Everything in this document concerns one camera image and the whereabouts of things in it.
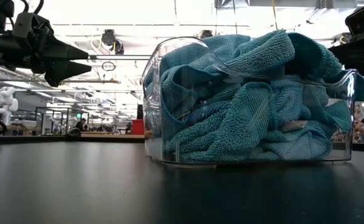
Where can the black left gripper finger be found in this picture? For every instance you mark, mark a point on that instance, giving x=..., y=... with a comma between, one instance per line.
x=60, y=51
x=63, y=71

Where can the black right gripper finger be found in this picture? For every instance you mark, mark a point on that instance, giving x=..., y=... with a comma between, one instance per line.
x=362, y=57

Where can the dark teal microfiber towel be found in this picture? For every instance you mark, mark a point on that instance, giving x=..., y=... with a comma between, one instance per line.
x=324, y=65

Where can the clear plastic basket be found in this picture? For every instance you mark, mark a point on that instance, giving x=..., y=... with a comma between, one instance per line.
x=152, y=93

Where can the light blue microfiber towel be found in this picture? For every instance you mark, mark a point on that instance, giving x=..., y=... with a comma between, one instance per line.
x=231, y=124

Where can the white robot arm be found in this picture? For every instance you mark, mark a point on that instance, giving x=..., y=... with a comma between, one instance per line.
x=6, y=104

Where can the long ceiling light bar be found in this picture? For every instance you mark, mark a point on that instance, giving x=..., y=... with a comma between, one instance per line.
x=119, y=57

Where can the patterned partition board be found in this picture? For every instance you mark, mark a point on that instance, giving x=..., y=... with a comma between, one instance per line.
x=360, y=124

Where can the red bin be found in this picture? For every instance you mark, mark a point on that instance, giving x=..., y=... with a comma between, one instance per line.
x=138, y=127

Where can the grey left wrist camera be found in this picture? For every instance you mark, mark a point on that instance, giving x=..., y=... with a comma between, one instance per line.
x=23, y=25

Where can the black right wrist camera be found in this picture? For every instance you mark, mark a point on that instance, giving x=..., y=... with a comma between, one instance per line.
x=363, y=20

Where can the black metal frame station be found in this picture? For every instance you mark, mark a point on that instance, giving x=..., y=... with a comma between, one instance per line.
x=62, y=109

